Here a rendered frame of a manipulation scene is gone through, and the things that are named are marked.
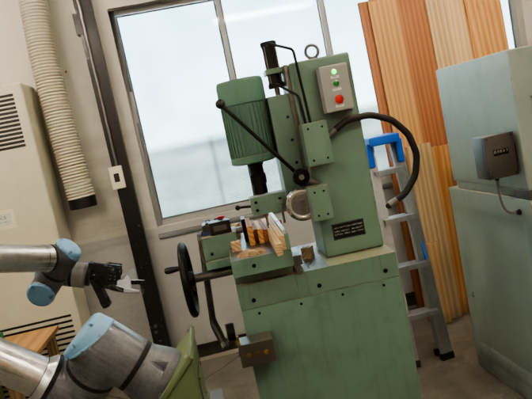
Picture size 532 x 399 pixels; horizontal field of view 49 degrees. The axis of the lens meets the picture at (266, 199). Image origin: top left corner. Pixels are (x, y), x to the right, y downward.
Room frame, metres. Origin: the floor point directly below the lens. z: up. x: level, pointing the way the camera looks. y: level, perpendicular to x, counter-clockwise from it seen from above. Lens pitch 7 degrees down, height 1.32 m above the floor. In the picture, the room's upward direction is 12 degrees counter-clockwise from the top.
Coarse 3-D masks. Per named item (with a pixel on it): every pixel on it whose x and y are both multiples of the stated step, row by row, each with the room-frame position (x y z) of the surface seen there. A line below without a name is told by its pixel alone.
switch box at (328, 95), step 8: (336, 64) 2.06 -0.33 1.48; (344, 64) 2.06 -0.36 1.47; (320, 72) 2.06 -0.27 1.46; (328, 72) 2.06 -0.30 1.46; (336, 72) 2.06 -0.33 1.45; (344, 72) 2.06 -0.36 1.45; (320, 80) 2.07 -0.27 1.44; (328, 80) 2.06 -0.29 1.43; (344, 80) 2.06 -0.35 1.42; (320, 88) 2.09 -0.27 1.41; (328, 88) 2.06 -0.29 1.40; (344, 88) 2.06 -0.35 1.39; (328, 96) 2.06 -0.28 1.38; (344, 96) 2.06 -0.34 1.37; (328, 104) 2.06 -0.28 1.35; (344, 104) 2.06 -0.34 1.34; (352, 104) 2.06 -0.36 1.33; (328, 112) 2.06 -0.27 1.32
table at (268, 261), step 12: (240, 240) 2.29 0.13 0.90; (240, 252) 2.06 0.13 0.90; (288, 252) 1.94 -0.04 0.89; (216, 264) 2.14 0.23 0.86; (228, 264) 2.14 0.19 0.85; (240, 264) 1.93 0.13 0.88; (252, 264) 1.94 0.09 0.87; (264, 264) 1.94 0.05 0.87; (276, 264) 1.94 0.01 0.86; (288, 264) 1.94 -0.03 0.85; (240, 276) 1.93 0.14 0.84
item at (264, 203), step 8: (272, 192) 2.20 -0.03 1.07; (280, 192) 2.18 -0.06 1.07; (256, 200) 2.17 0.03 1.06; (264, 200) 2.17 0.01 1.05; (272, 200) 2.18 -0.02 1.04; (256, 208) 2.17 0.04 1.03; (264, 208) 2.17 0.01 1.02; (272, 208) 2.18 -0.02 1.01; (280, 208) 2.18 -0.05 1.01; (264, 216) 2.20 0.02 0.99
